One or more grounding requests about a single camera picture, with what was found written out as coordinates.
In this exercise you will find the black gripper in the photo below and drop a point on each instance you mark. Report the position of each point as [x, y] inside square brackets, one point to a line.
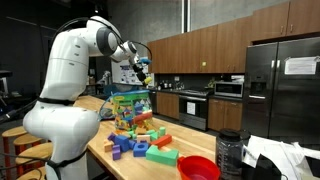
[137, 68]

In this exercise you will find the yellow cylinder foam block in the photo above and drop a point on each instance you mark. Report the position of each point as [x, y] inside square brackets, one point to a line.
[148, 80]

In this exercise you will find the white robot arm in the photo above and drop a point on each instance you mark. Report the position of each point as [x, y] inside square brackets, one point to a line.
[66, 83]

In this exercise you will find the long orange foam block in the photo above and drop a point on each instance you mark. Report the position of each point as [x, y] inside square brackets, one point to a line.
[143, 117]

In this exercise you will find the tan wedge foam block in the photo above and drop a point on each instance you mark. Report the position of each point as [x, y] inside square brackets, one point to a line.
[140, 131]

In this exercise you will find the short green cylinder block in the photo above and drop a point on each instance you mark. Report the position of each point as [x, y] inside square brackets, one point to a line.
[162, 131]

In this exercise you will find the long green cylinder block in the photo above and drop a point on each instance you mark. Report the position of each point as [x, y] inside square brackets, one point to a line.
[130, 134]

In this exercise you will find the thin tan foam block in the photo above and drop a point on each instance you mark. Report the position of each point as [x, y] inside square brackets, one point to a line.
[143, 138]

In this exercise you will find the red long foam block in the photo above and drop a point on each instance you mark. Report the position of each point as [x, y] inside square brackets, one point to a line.
[161, 140]

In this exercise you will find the small blue foam block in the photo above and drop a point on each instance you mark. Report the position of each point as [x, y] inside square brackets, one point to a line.
[132, 144]

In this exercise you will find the purple cube foam block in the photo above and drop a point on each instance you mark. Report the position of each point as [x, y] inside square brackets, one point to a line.
[111, 136]

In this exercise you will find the blue cube foam block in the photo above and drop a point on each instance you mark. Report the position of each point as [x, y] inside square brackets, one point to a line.
[121, 142]

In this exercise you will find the orange tan foam block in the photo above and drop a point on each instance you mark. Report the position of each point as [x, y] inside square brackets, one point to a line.
[108, 146]

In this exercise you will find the purple arch foam block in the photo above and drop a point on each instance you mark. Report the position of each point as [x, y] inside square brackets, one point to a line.
[116, 152]

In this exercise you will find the green arch foam block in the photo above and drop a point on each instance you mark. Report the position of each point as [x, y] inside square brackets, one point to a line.
[161, 157]

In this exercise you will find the white poster board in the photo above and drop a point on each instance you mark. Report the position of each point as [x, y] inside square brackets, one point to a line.
[128, 73]

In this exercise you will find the wide brown base cabinet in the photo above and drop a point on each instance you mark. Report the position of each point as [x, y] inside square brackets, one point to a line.
[167, 105]

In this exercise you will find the background white robot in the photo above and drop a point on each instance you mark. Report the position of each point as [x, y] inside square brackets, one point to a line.
[105, 77]

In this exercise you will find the white paper on oven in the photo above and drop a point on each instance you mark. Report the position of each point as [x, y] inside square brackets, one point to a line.
[191, 108]

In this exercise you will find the green sticky note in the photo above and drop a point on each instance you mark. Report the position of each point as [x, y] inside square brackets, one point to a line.
[203, 63]

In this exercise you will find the black oven range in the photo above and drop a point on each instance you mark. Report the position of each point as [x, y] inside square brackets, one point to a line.
[200, 113]

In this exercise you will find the small green plant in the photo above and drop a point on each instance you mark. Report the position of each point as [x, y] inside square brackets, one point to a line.
[211, 83]

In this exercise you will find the stainless microwave oven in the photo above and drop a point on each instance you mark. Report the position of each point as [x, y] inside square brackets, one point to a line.
[229, 89]

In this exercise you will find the narrow brown base cabinet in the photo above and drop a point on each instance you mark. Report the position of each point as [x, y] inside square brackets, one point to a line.
[225, 115]

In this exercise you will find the white container stack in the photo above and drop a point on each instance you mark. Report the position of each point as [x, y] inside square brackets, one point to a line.
[237, 78]

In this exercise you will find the red plastic bowl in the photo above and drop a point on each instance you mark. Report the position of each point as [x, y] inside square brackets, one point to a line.
[198, 168]

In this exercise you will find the dark plastic jar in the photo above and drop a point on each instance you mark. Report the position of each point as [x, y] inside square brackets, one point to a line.
[230, 153]

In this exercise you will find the wooden stool red legs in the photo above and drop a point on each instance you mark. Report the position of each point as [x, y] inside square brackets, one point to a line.
[13, 131]
[33, 173]
[30, 139]
[35, 151]

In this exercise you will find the stainless steel refrigerator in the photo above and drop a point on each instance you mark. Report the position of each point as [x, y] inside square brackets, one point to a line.
[280, 100]

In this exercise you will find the brown cabinets above refrigerator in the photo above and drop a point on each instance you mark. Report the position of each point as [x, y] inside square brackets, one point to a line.
[286, 18]

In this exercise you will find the white paper stack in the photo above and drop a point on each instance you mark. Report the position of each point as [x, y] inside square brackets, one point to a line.
[283, 150]

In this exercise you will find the white paper on refrigerator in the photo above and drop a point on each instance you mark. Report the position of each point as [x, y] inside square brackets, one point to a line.
[301, 65]

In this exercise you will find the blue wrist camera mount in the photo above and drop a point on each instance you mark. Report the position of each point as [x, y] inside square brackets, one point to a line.
[145, 61]

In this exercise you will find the long brown wall cabinets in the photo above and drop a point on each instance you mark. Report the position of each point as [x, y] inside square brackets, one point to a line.
[200, 50]

